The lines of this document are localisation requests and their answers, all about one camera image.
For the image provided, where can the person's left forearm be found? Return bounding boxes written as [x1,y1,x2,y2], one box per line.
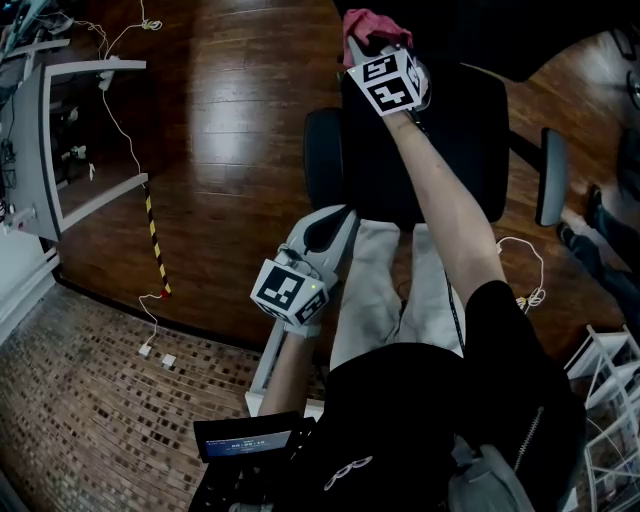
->
[257,327,321,416]

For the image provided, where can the black table base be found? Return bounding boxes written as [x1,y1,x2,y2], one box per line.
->
[617,127,640,201]

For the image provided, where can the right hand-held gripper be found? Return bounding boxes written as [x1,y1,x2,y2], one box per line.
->
[346,35,431,117]

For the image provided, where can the yellow black striped floor strip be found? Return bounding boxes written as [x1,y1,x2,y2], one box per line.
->
[143,183,173,299]

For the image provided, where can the white coiled cable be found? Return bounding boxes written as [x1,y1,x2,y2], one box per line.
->
[494,235,547,315]
[69,0,164,61]

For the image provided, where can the black screen monitor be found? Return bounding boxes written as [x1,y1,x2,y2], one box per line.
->
[193,410,316,464]

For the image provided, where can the white wire rack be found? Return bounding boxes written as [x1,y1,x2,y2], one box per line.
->
[564,324,640,512]

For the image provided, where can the person's grey trousers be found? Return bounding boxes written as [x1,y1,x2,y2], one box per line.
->
[328,219,469,371]

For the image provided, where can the red button box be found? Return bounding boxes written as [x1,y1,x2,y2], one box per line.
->
[4,207,37,229]

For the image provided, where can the black chair armrest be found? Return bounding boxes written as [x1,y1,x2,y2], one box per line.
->
[533,127,570,229]
[303,107,346,211]

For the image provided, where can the white metal bar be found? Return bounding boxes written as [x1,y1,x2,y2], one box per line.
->
[244,319,326,419]

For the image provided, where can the person's right forearm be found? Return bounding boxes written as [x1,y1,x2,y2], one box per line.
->
[382,110,506,301]

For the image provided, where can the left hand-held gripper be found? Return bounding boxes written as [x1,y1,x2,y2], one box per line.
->
[249,204,360,327]

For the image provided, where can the pink cloth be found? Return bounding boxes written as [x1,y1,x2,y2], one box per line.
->
[342,8,415,66]

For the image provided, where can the grey desk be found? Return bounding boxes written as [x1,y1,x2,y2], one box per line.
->
[0,59,150,242]

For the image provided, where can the grey shoulder strap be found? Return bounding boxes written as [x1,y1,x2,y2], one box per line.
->
[447,437,536,512]

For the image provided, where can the person's black t-shirt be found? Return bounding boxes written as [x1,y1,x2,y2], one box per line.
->
[304,279,589,512]

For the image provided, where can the black chair seat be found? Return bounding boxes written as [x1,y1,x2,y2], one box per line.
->
[340,60,510,232]

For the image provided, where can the white wrist strap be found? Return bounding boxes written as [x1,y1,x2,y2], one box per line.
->
[283,322,321,341]

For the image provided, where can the long white cable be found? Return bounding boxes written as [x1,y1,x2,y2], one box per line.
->
[102,74,167,351]

